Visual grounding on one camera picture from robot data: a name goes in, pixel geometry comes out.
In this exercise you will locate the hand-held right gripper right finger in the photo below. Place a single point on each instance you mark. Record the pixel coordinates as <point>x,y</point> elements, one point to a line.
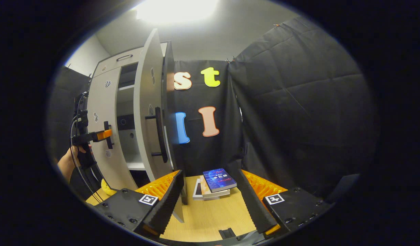
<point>251,205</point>

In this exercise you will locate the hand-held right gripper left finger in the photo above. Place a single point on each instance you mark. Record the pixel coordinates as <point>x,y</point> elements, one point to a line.
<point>167,201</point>

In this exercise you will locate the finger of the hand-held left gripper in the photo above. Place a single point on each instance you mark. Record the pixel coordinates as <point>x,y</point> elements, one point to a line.
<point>104,135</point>

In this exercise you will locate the grey double-door shoe cabinet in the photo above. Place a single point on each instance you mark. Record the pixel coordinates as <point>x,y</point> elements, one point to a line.
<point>127,136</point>

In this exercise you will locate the grey cabinet door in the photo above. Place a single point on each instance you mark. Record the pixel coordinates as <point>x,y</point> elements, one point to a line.
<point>102,102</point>
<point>146,85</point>

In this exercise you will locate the grey cabinet shelf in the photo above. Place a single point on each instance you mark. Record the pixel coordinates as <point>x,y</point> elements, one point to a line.
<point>126,87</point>
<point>136,165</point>

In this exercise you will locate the grey cabinet drawer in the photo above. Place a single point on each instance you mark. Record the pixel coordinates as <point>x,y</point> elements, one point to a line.
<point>127,59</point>

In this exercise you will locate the white book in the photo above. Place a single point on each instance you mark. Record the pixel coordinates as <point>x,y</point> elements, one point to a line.
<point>197,191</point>

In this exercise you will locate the beige book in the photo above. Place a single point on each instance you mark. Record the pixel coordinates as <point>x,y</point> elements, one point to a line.
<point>213,194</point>

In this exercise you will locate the blue book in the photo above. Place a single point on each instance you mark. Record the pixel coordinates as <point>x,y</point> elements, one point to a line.
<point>218,179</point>

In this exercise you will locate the yellow plush toy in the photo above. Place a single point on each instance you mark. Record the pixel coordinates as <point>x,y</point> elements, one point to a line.
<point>106,188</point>

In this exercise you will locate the black backdrop cloth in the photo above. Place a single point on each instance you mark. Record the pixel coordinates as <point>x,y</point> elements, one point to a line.
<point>292,109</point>

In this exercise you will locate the large ceiling light panel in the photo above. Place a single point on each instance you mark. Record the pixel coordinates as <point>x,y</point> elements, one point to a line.
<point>175,10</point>

